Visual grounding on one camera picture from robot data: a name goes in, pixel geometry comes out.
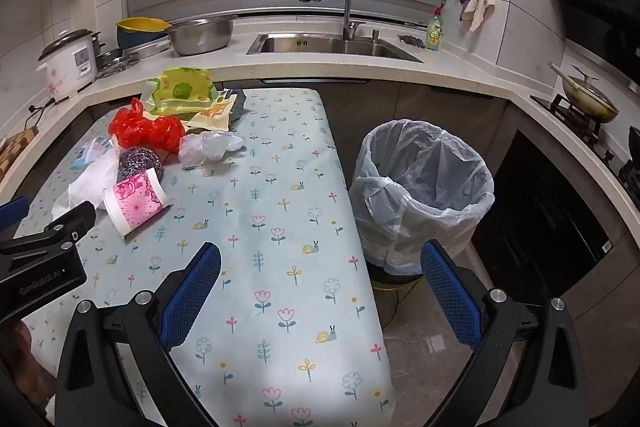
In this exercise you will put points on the stainless steel sink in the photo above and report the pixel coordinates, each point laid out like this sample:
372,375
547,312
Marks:
325,47

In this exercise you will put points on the wooden cutting board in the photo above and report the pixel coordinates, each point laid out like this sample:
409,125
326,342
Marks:
15,147

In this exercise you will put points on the bin with clear plastic liner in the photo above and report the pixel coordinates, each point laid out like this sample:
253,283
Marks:
425,207

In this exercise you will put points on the light blue white packet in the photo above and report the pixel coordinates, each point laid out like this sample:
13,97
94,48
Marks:
95,149

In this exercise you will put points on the yellow orange snack wrapper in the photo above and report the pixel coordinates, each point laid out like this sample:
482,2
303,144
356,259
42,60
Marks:
222,99

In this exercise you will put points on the green snack packet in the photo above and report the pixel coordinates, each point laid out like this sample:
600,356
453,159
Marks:
180,92

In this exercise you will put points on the chrome faucet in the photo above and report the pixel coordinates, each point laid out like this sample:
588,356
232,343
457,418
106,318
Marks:
345,2

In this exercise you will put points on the white tissue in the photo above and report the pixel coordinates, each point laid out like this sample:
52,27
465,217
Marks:
90,184

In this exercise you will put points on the sink soap pump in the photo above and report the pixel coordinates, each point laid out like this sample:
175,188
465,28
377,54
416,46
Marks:
375,35

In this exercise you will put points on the black built-in oven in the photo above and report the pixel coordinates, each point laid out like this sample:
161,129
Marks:
545,217

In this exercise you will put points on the red plastic bag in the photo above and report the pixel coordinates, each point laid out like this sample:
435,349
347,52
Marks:
145,129

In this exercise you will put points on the dark grey wrapper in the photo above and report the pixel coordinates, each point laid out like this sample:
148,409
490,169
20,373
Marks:
240,107

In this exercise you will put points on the blue basin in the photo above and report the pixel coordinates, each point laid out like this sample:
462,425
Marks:
140,39

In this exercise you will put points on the floral printed tablecloth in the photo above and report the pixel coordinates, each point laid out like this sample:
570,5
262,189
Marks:
280,217

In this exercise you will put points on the clear plastic bag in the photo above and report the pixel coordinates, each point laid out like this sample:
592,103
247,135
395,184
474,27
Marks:
210,147

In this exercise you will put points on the pink paper cup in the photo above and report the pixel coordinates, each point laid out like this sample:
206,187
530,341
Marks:
135,202

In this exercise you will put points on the white rice cooker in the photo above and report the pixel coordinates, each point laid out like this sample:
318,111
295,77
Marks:
65,67

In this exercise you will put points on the dark scouring pad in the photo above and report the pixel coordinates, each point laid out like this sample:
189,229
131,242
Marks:
412,40

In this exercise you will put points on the steel wool scourer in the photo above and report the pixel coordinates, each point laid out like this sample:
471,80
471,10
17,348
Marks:
137,162

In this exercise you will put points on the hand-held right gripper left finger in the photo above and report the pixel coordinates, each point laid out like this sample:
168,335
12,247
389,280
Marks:
192,292

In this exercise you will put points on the black gas stove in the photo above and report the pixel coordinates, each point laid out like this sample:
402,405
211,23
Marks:
595,132

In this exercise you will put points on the brown base cabinet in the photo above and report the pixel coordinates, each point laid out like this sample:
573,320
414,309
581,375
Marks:
450,107

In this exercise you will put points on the person's left hand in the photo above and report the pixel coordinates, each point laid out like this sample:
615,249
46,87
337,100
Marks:
25,357

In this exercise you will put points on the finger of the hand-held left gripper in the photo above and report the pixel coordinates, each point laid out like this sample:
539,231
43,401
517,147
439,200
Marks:
65,227
12,209

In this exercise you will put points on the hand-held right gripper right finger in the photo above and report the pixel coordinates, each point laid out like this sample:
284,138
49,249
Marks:
450,292

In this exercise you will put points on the green dish soap bottle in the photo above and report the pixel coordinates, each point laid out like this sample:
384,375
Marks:
435,34

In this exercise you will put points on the cream snack wrapper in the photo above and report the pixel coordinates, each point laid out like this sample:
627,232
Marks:
205,122

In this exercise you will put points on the wok with glass lid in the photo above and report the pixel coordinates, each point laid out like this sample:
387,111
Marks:
587,99

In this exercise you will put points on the cream pink hanging cloth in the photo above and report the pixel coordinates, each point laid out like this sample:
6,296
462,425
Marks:
482,2

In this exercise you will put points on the steel colander bowl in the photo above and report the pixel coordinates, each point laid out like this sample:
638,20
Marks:
200,38

